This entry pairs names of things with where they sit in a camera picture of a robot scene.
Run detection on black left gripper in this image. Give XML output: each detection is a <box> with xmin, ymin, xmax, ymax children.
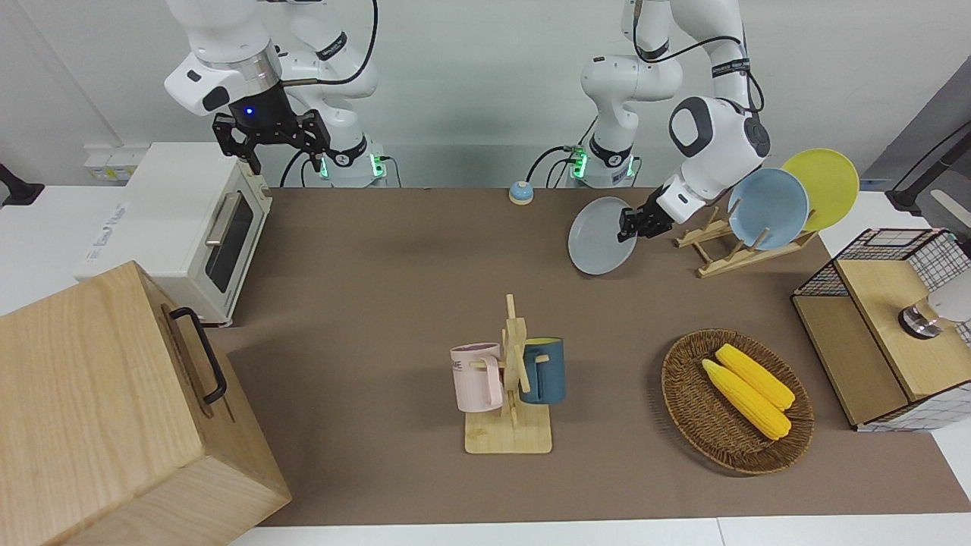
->
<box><xmin>617</xmin><ymin>198</ymin><xmax>675</xmax><ymax>244</ymax></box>

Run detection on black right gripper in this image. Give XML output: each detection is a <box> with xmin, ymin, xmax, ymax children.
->
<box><xmin>212</xmin><ymin>79</ymin><xmax>333</xmax><ymax>176</ymax></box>

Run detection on gray plate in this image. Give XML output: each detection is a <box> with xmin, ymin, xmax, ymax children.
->
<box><xmin>567</xmin><ymin>196</ymin><xmax>639</xmax><ymax>277</ymax></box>

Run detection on wooden plate rack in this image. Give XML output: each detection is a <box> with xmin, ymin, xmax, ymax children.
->
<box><xmin>673</xmin><ymin>206</ymin><xmax>819</xmax><ymax>280</ymax></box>

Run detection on light blue plate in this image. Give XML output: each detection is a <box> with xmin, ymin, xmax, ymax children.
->
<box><xmin>727</xmin><ymin>167</ymin><xmax>811</xmax><ymax>252</ymax></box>

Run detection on yellow plate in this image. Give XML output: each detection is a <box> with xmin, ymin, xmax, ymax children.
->
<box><xmin>781</xmin><ymin>147</ymin><xmax>861</xmax><ymax>233</ymax></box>

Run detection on white toaster oven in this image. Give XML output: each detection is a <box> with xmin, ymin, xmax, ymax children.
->
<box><xmin>73</xmin><ymin>141</ymin><xmax>275</xmax><ymax>328</ymax></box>

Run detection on dark blue mug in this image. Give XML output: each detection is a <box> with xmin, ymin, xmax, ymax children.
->
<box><xmin>519</xmin><ymin>337</ymin><xmax>567</xmax><ymax>406</ymax></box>

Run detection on brown wicker basket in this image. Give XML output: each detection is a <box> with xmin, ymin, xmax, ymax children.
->
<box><xmin>661</xmin><ymin>328</ymin><xmax>815</xmax><ymax>477</ymax></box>

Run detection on brown table mat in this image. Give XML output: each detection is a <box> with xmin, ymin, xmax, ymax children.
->
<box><xmin>218</xmin><ymin>186</ymin><xmax>971</xmax><ymax>529</ymax></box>

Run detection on yellow corn cob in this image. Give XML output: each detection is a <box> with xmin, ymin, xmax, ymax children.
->
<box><xmin>715</xmin><ymin>343</ymin><xmax>797</xmax><ymax>413</ymax></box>
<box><xmin>701</xmin><ymin>358</ymin><xmax>793</xmax><ymax>441</ymax></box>

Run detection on pink mug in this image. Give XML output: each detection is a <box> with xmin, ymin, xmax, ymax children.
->
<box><xmin>450</xmin><ymin>342</ymin><xmax>506</xmax><ymax>415</ymax></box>

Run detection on wooden mug tree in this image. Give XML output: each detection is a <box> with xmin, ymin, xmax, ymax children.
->
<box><xmin>464</xmin><ymin>293</ymin><xmax>554</xmax><ymax>455</ymax></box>

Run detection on wooden drawer cabinet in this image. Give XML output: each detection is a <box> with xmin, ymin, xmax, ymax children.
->
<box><xmin>0</xmin><ymin>259</ymin><xmax>294</xmax><ymax>546</ymax></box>

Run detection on black base cable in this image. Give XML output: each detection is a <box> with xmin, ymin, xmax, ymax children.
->
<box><xmin>528</xmin><ymin>118</ymin><xmax>594</xmax><ymax>190</ymax></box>

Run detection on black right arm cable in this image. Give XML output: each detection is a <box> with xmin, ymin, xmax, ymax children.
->
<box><xmin>281</xmin><ymin>0</ymin><xmax>381</xmax><ymax>89</ymax></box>

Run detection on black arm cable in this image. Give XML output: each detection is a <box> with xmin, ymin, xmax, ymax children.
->
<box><xmin>281</xmin><ymin>0</ymin><xmax>381</xmax><ymax>89</ymax></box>
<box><xmin>633</xmin><ymin>0</ymin><xmax>766</xmax><ymax>116</ymax></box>

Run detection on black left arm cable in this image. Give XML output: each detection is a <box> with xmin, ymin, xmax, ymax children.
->
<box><xmin>633</xmin><ymin>0</ymin><xmax>766</xmax><ymax>116</ymax></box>

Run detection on black cabinet handle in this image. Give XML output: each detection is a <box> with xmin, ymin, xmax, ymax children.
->
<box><xmin>168</xmin><ymin>306</ymin><xmax>229</xmax><ymax>406</ymax></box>

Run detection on black camera stand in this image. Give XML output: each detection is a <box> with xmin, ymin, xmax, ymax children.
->
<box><xmin>0</xmin><ymin>162</ymin><xmax>45</xmax><ymax>208</ymax></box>
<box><xmin>883</xmin><ymin>120</ymin><xmax>971</xmax><ymax>221</ymax></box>

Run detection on black wire shelf wooden boards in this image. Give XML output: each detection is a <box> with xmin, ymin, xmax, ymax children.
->
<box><xmin>790</xmin><ymin>227</ymin><xmax>971</xmax><ymax>434</ymax></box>

